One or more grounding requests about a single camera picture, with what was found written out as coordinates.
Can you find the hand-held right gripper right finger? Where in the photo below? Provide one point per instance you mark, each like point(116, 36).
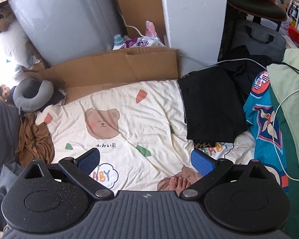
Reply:
point(204, 165)

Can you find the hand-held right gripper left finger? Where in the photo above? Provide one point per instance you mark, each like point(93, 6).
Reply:
point(88, 161)

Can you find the black pants with bear-print trim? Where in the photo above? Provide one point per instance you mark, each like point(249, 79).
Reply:
point(209, 104)

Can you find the pile of black clothes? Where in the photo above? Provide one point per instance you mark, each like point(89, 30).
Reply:
point(246, 72)

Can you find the leopard print garment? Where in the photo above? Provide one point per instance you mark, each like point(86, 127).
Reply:
point(201, 144)

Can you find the person's right foot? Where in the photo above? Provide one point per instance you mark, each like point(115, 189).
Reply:
point(179, 185)

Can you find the brown garment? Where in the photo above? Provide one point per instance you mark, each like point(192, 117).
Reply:
point(32, 139)

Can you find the dark cloth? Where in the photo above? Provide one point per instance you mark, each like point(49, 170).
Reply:
point(54, 99)

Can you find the cream bear print blanket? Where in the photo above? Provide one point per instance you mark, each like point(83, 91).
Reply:
point(139, 109)

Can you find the teal printed blanket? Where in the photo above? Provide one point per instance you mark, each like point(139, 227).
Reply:
point(261, 119)

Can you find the grey-blue garment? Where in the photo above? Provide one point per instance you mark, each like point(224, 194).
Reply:
point(7, 176)

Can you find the grey neck pillow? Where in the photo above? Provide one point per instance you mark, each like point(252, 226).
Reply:
point(37, 97)

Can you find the dark grey pillow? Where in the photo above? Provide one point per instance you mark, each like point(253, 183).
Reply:
point(2, 129)

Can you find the large flat cardboard sheet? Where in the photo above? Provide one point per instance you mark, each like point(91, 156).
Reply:
point(102, 64)

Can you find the small teddy bear toy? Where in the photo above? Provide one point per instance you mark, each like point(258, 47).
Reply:
point(5, 90)

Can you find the white detergent bottle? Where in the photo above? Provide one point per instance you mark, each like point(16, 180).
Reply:
point(117, 42)

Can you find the purple and white pouch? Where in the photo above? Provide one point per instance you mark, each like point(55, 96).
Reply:
point(139, 42)

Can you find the white pillow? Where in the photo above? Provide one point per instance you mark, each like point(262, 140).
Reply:
point(12, 39)

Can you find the pink plastic bag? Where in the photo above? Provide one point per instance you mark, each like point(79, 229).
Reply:
point(150, 29)

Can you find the grey plastic-wrapped appliance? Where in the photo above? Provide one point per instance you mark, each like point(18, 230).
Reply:
point(64, 17)

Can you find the black seat chair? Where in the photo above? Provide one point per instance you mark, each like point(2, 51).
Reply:
point(256, 8)

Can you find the brown jacket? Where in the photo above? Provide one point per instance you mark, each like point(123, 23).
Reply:
point(5, 17)

